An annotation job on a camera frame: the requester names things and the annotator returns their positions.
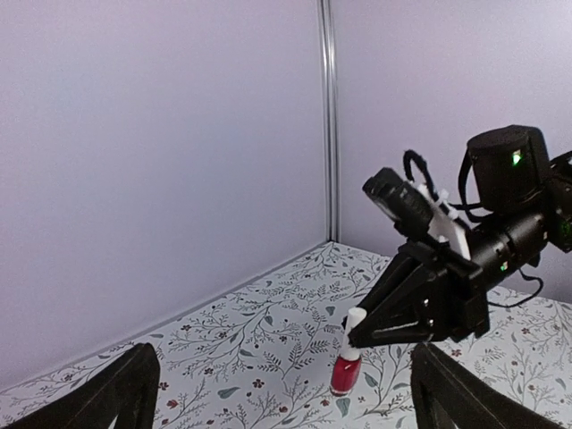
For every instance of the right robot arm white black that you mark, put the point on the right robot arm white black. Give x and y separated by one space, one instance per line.
524 200

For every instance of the white nail polish cap brush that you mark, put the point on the white nail polish cap brush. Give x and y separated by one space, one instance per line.
354 317

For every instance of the red nail polish bottle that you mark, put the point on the red nail polish bottle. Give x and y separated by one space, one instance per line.
345 371

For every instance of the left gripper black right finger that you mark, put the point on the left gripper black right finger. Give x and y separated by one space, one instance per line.
446 395

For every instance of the floral patterned table cloth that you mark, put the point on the floral patterned table cloth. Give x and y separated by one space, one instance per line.
262 356

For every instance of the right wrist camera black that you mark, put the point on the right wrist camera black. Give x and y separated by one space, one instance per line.
416 215

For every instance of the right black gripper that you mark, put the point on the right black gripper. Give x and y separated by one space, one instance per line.
426 293

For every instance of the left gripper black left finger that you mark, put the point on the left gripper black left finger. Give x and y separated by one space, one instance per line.
123 395

